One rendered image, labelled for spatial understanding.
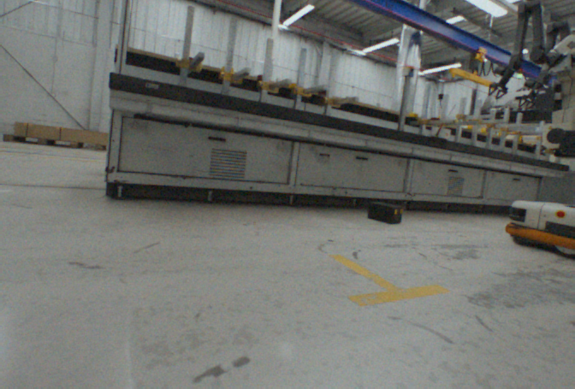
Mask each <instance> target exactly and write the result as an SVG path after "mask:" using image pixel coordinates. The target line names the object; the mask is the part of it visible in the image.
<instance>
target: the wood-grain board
mask: <svg viewBox="0 0 575 389"><path fill-rule="evenodd" d="M126 52H130V53H134V54H138V55H142V56H149V57H152V58H156V59H159V60H164V61H167V62H173V63H175V62H177V58H174V57H170V56H164V55H160V54H157V53H152V52H149V51H145V50H139V49H135V48H132V47H127V50H126ZM201 69H203V70H208V71H211V72H216V73H220V72H222V70H221V69H220V68H214V67H210V66H206V65H203V64H202V66H201ZM243 79H246V80H252V81H257V77H253V76H250V75H247V76H246V77H244V78H243ZM257 82H258V81H257ZM351 104H354V105H358V106H362V107H366V108H370V109H376V110H380V111H385V112H389V113H392V114H396V115H399V114H400V111H396V110H392V109H385V108H381V107H377V106H374V105H370V104H367V103H360V102H356V103H351ZM462 130H463V131H467V132H470V133H472V130H471V129H468V128H464V127H462ZM518 144H521V145H526V146H530V147H533V144H526V143H522V142H518ZM533 148H535V147H533Z"/></svg>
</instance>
